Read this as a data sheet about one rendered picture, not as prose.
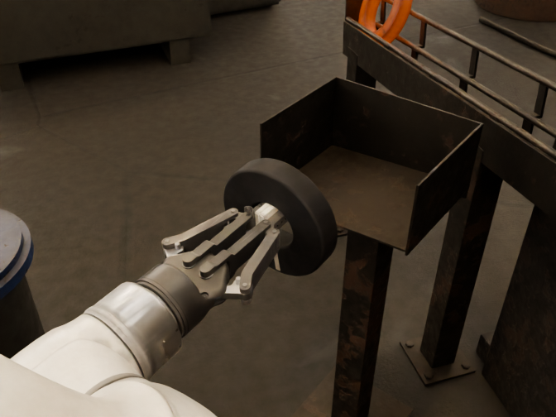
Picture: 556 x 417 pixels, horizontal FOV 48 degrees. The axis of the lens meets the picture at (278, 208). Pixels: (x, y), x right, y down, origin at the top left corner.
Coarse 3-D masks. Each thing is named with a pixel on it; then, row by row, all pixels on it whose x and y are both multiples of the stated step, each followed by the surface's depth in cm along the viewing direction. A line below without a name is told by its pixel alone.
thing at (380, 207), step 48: (336, 96) 106; (384, 96) 100; (288, 144) 100; (336, 144) 112; (384, 144) 105; (432, 144) 99; (336, 192) 99; (384, 192) 98; (432, 192) 84; (384, 240) 88; (384, 288) 109; (336, 384) 126
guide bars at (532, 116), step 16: (384, 0) 154; (384, 16) 156; (416, 16) 140; (448, 32) 128; (416, 48) 138; (480, 48) 119; (512, 64) 110; (464, 80) 122; (544, 80) 103; (496, 96) 113; (544, 96) 104; (528, 128) 107; (544, 128) 102
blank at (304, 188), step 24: (240, 168) 75; (264, 168) 71; (288, 168) 71; (240, 192) 75; (264, 192) 72; (288, 192) 69; (312, 192) 70; (288, 216) 72; (312, 216) 69; (288, 240) 77; (312, 240) 71; (336, 240) 73; (288, 264) 77; (312, 264) 74
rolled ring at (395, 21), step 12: (372, 0) 154; (396, 0) 142; (408, 0) 141; (360, 12) 156; (372, 12) 155; (396, 12) 141; (408, 12) 142; (372, 24) 154; (384, 24) 145; (396, 24) 143; (384, 36) 145
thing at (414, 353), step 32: (352, 64) 156; (480, 160) 109; (480, 192) 114; (448, 224) 124; (480, 224) 119; (448, 256) 126; (480, 256) 125; (448, 288) 129; (448, 320) 135; (416, 352) 148; (448, 352) 142
